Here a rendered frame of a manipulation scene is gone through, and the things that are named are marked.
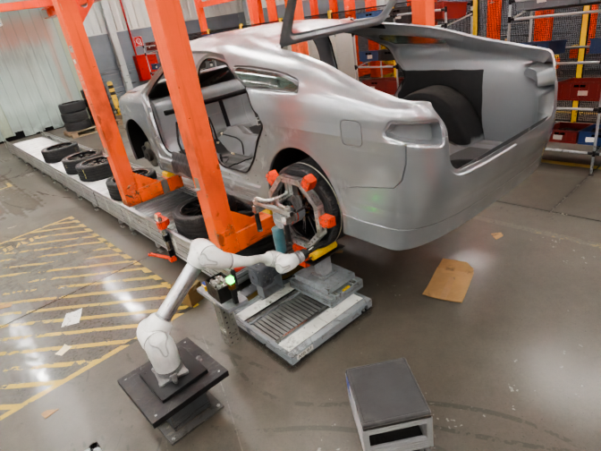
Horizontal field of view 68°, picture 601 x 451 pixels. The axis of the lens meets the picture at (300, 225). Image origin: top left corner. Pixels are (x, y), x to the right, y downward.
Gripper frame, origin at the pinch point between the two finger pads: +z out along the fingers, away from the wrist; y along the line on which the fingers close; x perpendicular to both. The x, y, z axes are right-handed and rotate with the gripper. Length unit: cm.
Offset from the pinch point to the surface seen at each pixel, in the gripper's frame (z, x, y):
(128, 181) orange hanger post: -38, 193, -170
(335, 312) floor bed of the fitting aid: -4, -45, -34
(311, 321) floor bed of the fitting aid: -22, -40, -39
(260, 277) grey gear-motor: -30, 10, -52
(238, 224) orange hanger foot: -26, 54, -40
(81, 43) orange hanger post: -38, 291, -72
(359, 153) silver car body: 5, 21, 79
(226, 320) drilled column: -72, -5, -53
